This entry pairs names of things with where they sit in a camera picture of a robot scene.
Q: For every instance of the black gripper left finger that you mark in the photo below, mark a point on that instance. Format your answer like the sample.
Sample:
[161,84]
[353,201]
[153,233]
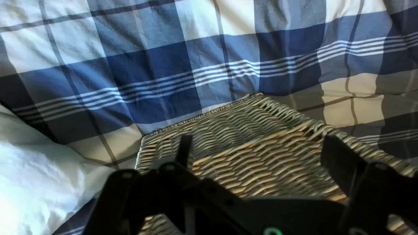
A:
[144,195]

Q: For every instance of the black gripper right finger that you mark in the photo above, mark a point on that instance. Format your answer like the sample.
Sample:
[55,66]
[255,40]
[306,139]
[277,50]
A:
[379,195]

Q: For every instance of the wicker laundry basket with lid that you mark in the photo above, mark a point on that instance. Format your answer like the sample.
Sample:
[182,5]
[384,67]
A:
[262,160]

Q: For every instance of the white pillow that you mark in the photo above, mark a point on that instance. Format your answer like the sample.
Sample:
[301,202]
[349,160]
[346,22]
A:
[39,182]

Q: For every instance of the blue plaid bed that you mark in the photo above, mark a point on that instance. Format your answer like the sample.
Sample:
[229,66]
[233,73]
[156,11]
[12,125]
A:
[165,65]

